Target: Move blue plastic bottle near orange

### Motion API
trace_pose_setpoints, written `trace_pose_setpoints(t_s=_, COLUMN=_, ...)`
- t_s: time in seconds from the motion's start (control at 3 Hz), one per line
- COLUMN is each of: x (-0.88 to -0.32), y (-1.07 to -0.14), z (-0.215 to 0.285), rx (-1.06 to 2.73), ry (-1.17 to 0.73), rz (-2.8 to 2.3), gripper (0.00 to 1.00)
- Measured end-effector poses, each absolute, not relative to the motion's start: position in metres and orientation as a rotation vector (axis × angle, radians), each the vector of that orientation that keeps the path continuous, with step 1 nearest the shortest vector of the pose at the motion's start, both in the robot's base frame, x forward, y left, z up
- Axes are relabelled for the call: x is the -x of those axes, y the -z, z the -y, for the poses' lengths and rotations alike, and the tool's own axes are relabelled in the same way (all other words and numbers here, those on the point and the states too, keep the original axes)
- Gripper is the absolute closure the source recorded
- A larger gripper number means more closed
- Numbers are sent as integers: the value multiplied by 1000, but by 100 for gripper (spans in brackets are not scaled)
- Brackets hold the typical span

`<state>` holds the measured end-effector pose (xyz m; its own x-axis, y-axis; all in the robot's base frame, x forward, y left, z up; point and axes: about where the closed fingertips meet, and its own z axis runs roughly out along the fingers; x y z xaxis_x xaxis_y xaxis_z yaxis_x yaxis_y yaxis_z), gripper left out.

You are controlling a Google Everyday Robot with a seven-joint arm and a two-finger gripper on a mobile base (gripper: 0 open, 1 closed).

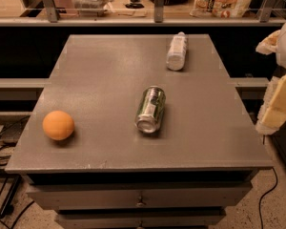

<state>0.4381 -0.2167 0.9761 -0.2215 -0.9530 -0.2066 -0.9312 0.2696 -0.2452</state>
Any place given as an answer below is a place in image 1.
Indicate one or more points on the upper drawer with knob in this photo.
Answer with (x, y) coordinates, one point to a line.
(131, 196)

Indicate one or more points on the printed snack bag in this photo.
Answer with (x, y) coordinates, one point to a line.
(220, 8)

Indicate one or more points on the clear plastic bottle blue label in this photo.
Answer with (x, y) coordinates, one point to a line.
(177, 52)

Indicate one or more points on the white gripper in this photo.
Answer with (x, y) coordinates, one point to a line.
(276, 115)

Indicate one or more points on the orange fruit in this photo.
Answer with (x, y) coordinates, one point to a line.
(58, 125)

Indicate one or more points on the green aluminium can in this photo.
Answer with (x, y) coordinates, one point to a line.
(150, 111)

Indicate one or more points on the clear plastic box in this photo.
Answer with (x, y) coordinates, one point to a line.
(90, 7)

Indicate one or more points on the grey drawer cabinet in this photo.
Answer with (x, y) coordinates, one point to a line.
(118, 141)

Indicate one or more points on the black power adapter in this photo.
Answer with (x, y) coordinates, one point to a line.
(11, 134)

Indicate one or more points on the metal shelf rail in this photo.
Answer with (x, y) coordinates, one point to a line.
(133, 13)

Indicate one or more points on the lower drawer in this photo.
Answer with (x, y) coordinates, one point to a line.
(136, 219)

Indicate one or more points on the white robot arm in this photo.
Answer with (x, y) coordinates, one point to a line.
(281, 49)

